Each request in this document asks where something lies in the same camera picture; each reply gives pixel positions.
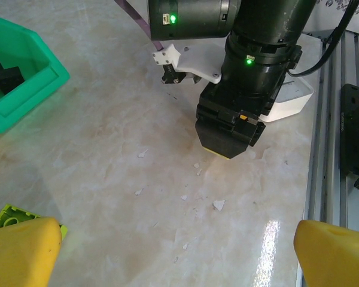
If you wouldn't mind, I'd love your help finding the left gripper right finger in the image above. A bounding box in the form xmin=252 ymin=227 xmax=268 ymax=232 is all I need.
xmin=293 ymin=219 xmax=359 ymax=287

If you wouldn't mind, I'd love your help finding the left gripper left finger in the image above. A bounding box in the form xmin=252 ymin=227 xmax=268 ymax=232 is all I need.
xmin=0 ymin=216 xmax=63 ymax=287

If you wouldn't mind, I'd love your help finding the small black lego brick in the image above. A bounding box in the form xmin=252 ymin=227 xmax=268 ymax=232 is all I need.
xmin=0 ymin=66 xmax=26 ymax=93

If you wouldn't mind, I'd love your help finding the lime green lego brick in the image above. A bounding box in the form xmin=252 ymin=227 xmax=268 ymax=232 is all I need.
xmin=0 ymin=204 xmax=69 ymax=240

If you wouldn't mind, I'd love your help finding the green plastic bin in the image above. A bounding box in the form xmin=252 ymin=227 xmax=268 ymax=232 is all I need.
xmin=0 ymin=12 xmax=71 ymax=135

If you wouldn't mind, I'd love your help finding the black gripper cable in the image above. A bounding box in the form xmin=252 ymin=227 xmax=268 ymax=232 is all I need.
xmin=287 ymin=0 xmax=359 ymax=76

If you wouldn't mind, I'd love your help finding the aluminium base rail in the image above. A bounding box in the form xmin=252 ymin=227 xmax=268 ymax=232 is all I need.
xmin=296 ymin=29 xmax=359 ymax=287

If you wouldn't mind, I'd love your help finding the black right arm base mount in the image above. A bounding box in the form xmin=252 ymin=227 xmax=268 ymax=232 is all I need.
xmin=339 ymin=83 xmax=359 ymax=191

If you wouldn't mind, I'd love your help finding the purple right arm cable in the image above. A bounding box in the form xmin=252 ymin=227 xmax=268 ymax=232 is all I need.
xmin=113 ymin=0 xmax=166 ymax=51

